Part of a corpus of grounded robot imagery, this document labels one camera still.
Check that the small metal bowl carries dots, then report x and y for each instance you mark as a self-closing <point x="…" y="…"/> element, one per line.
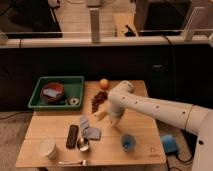
<point x="83" y="144"/>

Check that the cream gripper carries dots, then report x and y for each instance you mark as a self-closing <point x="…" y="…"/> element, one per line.
<point x="114" y="120"/>

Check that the blue cloth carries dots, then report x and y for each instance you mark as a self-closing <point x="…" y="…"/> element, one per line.
<point x="87" y="131"/>

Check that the red bowl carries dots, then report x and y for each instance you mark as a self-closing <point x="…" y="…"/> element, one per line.
<point x="52" y="92"/>

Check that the blue cup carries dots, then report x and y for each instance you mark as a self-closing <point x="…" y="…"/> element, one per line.
<point x="128" y="142"/>

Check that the black remote control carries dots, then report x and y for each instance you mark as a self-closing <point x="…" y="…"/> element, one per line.
<point x="72" y="137"/>

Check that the bunch of dark grapes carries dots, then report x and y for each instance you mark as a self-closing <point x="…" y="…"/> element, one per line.
<point x="98" y="99"/>

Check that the tape roll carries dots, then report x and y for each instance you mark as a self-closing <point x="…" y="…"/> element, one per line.
<point x="73" y="101"/>

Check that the wooden folding table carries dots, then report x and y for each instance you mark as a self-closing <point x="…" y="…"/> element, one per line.
<point x="105" y="152"/>

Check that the metal fork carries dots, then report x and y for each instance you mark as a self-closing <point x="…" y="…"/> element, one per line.
<point x="82" y="162"/>

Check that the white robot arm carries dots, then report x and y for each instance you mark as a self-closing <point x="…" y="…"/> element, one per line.
<point x="194" y="119"/>

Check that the orange fruit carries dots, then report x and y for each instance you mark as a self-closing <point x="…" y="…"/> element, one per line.
<point x="104" y="84"/>

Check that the white paper cup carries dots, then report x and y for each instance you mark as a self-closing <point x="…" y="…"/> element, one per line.
<point x="47" y="148"/>

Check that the green plastic bin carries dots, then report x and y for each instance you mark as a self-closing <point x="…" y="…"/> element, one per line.
<point x="73" y="87"/>

